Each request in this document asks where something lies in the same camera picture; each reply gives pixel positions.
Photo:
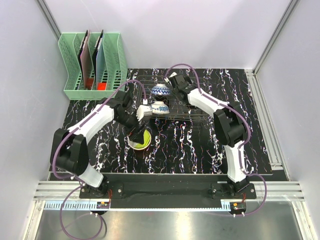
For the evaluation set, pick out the blue floral white bowl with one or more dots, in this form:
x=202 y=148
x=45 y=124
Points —
x=160 y=108

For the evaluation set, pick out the light blue board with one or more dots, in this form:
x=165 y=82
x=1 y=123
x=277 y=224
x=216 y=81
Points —
x=98 y=59

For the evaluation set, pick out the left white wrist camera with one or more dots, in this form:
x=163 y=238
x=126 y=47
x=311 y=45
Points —
x=144 y=110

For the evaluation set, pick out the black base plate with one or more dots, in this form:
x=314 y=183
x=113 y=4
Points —
x=166 y=202

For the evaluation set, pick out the aluminium frame rail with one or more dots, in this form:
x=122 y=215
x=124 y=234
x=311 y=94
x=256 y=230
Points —
x=276 y=190

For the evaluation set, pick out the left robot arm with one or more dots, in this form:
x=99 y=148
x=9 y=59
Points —
x=70 y=146

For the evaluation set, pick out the green plastic file organizer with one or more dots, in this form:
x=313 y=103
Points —
x=115 y=65

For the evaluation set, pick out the dark red block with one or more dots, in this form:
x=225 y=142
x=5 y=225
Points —
x=89 y=83

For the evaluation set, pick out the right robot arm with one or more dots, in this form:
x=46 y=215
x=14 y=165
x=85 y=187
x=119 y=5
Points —
x=231 y=129

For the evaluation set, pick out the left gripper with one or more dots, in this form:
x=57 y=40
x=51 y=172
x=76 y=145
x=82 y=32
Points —
x=136 y=133

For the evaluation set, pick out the orange connector box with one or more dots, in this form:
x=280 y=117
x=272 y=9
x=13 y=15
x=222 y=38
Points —
x=238 y=206
x=103 y=204

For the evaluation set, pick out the right orange connector box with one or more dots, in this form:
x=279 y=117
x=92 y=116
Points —
x=238 y=206

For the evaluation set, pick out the green patterned bowl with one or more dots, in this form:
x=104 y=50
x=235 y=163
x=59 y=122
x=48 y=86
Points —
x=141 y=146

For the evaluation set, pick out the blue zigzag pattern bowl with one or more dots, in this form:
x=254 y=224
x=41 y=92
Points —
x=160 y=90

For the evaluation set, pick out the wire dish rack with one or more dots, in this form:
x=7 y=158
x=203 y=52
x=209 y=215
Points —
x=178 y=111

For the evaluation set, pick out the left orange connector box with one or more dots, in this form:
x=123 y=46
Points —
x=103 y=204

